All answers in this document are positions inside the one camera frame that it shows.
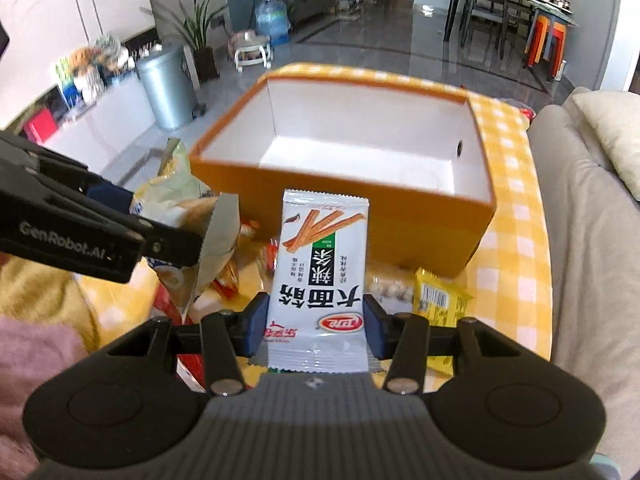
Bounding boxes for pale yellow chip bag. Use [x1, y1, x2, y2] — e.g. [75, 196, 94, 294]
[130, 138, 241, 320]

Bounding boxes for clear yogurt ball packet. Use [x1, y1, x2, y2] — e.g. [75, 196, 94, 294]
[364, 261, 416, 314]

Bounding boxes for white spicy strip snack packet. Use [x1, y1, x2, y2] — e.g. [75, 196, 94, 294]
[264, 190, 369, 373]

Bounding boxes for red Mimi snack bag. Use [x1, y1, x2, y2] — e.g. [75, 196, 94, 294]
[210, 220, 279, 300]

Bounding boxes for yellow snack packet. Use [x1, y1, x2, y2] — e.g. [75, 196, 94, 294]
[412, 266, 474, 378]

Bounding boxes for red box on cabinet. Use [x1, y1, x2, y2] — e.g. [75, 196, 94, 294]
[23, 107, 58, 144]

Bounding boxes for yellow checkered tablecloth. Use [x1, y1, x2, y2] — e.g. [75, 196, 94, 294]
[74, 60, 554, 394]

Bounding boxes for flowers and toys cluster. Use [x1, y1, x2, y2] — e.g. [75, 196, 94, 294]
[55, 34, 134, 108]

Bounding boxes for grey metal trash can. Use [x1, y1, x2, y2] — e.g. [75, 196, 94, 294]
[136, 44, 198, 131]

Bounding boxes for orange cardboard box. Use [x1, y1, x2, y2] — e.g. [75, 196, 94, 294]
[190, 64, 497, 278]

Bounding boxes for green potted plant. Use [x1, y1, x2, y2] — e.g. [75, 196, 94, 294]
[140, 0, 228, 82]

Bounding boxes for white small stool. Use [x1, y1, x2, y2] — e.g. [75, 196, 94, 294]
[231, 30, 273, 73]

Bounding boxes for grey sofa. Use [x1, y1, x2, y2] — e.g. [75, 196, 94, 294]
[527, 87, 639, 479]

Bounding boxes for blue water jug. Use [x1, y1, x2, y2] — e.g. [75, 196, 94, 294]
[255, 0, 291, 46]

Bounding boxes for cream cushion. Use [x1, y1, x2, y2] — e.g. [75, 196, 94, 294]
[573, 90, 640, 200]

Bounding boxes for orange stacked stools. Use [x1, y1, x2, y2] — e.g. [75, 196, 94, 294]
[524, 13, 567, 80]

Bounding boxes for dark dining chair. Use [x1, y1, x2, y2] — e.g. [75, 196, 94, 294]
[459, 0, 518, 54]

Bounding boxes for dark dining table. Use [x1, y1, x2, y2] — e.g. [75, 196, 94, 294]
[444, 0, 578, 58]

